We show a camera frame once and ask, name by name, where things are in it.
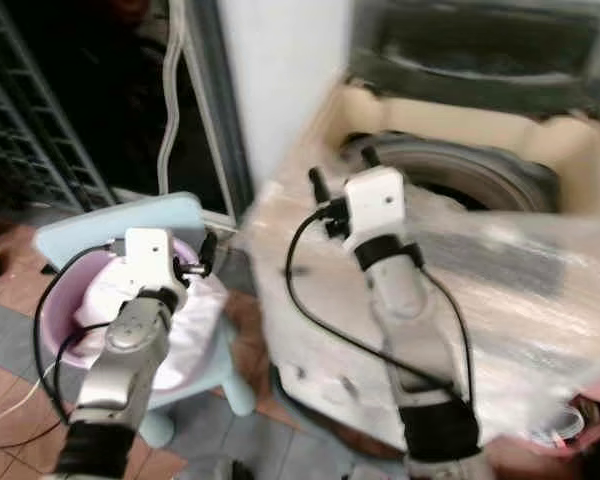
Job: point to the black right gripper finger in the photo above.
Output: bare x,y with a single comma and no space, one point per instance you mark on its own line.
369,158
318,184

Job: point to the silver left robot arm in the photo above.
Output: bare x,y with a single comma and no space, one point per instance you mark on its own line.
125,370

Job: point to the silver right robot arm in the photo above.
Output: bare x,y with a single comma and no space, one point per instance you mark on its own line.
415,320

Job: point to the white clothes pile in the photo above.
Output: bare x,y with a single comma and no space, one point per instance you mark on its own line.
105,295

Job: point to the dark washing machine lid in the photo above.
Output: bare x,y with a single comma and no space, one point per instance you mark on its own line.
480,55

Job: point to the cream plastic-wrapped washing machine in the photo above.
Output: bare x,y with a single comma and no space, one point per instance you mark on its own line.
530,290

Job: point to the light blue plastic stool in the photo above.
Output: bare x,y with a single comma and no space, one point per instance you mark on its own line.
110,225

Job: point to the pink plastic laundry basin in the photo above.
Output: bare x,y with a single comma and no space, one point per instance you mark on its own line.
52,315

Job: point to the dark metal grille gate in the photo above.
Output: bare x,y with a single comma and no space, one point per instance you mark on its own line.
60,125

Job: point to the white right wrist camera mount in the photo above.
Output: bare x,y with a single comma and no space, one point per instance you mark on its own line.
375,205

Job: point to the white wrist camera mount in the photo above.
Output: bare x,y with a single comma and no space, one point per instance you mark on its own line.
148,258
375,205

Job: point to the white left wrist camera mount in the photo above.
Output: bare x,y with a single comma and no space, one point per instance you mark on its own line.
148,258

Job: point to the grey door frame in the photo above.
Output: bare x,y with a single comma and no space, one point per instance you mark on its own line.
220,120

